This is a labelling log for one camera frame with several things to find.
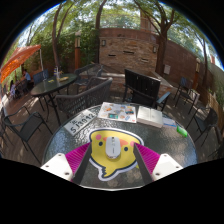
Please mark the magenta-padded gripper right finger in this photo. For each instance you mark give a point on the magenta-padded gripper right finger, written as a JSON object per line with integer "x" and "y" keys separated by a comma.
{"x": 165, "y": 166}

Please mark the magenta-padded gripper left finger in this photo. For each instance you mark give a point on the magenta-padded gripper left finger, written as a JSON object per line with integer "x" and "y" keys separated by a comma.
{"x": 58, "y": 165}

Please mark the white computer mouse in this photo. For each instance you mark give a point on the white computer mouse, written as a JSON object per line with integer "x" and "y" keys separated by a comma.
{"x": 113, "y": 147}

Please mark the yellow chick-shaped mouse pad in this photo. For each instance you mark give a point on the yellow chick-shaped mouse pad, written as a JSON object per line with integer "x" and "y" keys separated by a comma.
{"x": 113, "y": 166}

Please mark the green tube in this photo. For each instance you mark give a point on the green tube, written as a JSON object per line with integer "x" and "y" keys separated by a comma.
{"x": 182, "y": 131}

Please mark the small blue-white booklet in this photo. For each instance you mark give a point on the small blue-white booklet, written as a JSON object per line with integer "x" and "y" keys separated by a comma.
{"x": 169, "y": 122}

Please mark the white license plate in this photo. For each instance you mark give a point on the white license plate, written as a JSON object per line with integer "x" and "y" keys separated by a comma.
{"x": 79, "y": 122}

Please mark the dark mesh metal chair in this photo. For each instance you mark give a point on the dark mesh metal chair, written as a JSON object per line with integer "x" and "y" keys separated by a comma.
{"x": 210, "y": 118}
{"x": 30, "y": 125}

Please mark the open white book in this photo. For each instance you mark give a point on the open white book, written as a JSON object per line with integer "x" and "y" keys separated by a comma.
{"x": 150, "y": 116}

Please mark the colourful picture sheet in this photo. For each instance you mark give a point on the colourful picture sheet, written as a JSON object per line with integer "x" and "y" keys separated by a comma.
{"x": 117, "y": 112}

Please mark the round dark side table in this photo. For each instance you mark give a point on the round dark side table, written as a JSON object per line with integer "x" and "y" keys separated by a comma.
{"x": 53, "y": 84}

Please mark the black slatted chair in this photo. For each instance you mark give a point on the black slatted chair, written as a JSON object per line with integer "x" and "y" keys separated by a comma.
{"x": 141, "y": 85}

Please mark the dark folding chair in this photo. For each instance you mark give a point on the dark folding chair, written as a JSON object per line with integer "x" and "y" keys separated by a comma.
{"x": 185, "y": 83}

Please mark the person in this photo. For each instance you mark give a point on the person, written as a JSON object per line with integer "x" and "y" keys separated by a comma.
{"x": 26, "y": 76}
{"x": 12, "y": 88}

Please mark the blue-backed chair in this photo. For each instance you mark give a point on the blue-backed chair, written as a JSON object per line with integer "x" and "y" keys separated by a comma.
{"x": 40, "y": 76}

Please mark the clear drink cup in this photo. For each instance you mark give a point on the clear drink cup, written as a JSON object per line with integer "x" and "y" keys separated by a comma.
{"x": 57, "y": 72}

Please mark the orange parasol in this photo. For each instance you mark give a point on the orange parasol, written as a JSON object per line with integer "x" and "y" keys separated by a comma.
{"x": 18, "y": 60}

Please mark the white wall box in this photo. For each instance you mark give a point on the white wall box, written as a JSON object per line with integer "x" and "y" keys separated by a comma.
{"x": 167, "y": 69}

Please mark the wooden lamp post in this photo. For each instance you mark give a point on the wooden lamp post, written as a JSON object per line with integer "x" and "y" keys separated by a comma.
{"x": 78, "y": 50}
{"x": 197, "y": 73}

